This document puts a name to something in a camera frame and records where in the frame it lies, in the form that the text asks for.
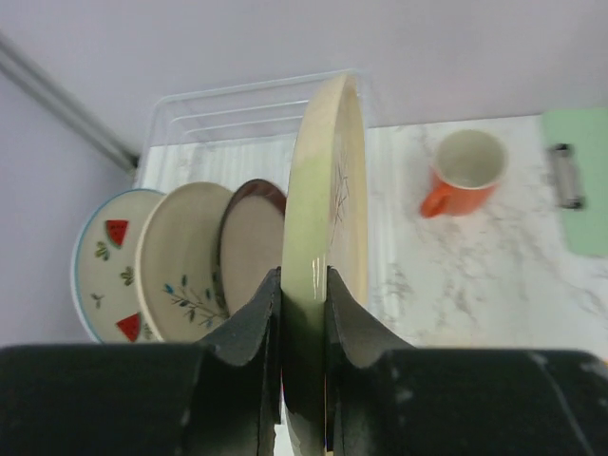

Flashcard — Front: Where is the white wire dish rack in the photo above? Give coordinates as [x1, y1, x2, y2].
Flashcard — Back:
[132, 68, 419, 348]

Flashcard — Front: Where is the watermelon pattern plate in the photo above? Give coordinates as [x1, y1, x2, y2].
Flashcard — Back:
[70, 189, 163, 343]

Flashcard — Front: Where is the brown rimmed plate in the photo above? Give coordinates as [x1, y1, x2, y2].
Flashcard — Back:
[217, 179, 287, 315]

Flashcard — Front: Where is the cream leaf pattern plate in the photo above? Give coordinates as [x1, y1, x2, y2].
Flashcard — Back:
[135, 181, 232, 343]

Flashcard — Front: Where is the orange mug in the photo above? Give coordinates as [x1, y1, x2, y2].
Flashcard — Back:
[419, 129, 507, 219]

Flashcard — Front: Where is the green cream branch plate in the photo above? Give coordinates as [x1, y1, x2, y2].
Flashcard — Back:
[280, 73, 368, 455]

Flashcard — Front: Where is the left aluminium frame post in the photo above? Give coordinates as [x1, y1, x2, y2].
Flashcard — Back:
[1, 33, 139, 174]

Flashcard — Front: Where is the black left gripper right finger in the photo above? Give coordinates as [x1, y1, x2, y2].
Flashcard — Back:
[324, 268, 607, 455]

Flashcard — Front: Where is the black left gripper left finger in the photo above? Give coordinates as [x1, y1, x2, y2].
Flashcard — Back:
[1, 270, 281, 455]

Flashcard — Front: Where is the green clipboard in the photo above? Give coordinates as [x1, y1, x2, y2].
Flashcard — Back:
[541, 107, 607, 257]

